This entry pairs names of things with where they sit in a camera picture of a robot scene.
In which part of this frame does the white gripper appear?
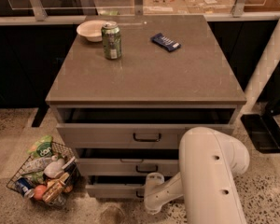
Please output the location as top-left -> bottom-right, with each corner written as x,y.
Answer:
145,173 -> 164,194

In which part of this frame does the grey bottom drawer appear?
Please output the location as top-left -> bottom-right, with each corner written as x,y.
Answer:
85,175 -> 147,199

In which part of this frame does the grey drawer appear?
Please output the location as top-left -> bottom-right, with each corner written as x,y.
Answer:
85,175 -> 147,199
57,108 -> 233,149
77,148 -> 179,176

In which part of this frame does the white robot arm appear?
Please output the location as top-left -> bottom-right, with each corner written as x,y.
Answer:
144,19 -> 280,224

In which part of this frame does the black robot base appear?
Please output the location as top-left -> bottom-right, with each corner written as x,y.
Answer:
241,96 -> 280,154

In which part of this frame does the grey drawer cabinet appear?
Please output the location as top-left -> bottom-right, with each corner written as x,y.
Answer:
45,14 -> 247,201

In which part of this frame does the grey middle drawer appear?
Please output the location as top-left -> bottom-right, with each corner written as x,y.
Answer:
77,148 -> 179,176

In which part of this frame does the grey top drawer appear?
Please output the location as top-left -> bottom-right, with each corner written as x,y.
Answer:
57,108 -> 233,149

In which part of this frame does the white plastic bottle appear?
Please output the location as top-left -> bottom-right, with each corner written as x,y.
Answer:
44,156 -> 65,178

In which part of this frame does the brown snack box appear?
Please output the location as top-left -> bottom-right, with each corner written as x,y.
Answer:
42,173 -> 70,203

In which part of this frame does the orange fruit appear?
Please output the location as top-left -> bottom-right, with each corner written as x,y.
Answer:
34,185 -> 47,201

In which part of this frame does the green chip bag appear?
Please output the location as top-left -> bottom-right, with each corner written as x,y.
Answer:
27,135 -> 53,159

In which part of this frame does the clear water bottle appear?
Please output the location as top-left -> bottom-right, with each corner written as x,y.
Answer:
23,156 -> 58,173

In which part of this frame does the blue soda can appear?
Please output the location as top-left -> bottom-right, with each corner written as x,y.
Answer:
15,177 -> 35,199

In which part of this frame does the dark blue snack packet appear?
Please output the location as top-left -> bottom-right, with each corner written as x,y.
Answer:
150,33 -> 181,52

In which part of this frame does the green soda can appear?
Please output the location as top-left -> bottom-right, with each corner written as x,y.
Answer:
101,21 -> 121,60

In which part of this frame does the white bowl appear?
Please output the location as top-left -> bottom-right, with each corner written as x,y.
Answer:
77,20 -> 105,42

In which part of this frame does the left cardboard box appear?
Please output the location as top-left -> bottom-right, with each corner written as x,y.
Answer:
143,0 -> 189,15

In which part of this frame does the black wire basket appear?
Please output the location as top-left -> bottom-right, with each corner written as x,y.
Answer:
7,141 -> 79,207

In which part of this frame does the metal railing frame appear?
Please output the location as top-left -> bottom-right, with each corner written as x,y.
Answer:
0,0 -> 280,24

